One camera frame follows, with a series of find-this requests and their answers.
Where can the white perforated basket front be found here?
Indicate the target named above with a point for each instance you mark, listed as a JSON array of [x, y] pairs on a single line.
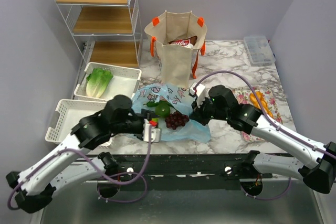
[[66, 115]]

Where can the white perforated basket rear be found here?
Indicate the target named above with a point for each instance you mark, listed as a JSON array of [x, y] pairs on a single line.
[[125, 81]]

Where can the dark red grape bunch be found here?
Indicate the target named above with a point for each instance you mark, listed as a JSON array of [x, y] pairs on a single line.
[[175, 120]]

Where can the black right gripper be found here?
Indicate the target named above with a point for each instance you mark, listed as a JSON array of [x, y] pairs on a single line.
[[197, 113]]

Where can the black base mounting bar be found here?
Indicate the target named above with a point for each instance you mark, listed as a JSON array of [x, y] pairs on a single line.
[[193, 172]]

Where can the red white snack packet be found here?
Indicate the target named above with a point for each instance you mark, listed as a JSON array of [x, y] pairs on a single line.
[[187, 43]]

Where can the clear plastic organizer box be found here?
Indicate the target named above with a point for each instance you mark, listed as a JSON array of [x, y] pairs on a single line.
[[258, 50]]

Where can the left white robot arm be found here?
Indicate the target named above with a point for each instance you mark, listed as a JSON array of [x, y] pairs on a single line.
[[67, 164]]

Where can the green chili pepper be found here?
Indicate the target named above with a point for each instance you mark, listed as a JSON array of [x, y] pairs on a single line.
[[152, 104]]

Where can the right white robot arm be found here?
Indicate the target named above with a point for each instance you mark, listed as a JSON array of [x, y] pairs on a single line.
[[309, 161]]

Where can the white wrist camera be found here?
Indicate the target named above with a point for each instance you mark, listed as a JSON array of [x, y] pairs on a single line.
[[151, 131], [198, 91]]

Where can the floral pattern tray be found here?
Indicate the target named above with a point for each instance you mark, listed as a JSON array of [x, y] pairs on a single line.
[[245, 96]]

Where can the beige canvas tote bag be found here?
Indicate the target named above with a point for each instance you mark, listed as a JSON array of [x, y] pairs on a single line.
[[177, 64]]

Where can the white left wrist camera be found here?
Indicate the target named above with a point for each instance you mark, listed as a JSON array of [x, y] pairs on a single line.
[[151, 131]]

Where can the green lime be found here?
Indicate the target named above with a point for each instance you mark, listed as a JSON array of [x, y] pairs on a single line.
[[162, 110]]

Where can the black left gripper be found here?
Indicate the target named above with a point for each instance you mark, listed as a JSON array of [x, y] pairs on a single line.
[[144, 114]]

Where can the aluminium rail frame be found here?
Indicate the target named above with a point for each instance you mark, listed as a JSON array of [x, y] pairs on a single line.
[[275, 199]]

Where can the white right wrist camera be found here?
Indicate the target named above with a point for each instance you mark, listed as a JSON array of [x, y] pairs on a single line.
[[198, 91]]

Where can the white wire shelf rack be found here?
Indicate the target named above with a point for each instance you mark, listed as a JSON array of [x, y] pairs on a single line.
[[105, 31]]

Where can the white perforated basket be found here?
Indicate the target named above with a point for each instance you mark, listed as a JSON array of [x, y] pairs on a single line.
[[125, 81], [66, 115]]

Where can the blue plastic grocery bag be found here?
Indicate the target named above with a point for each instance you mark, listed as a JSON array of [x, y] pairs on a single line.
[[172, 107]]

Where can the green lettuce leaf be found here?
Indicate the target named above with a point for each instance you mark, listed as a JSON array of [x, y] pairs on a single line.
[[97, 82]]

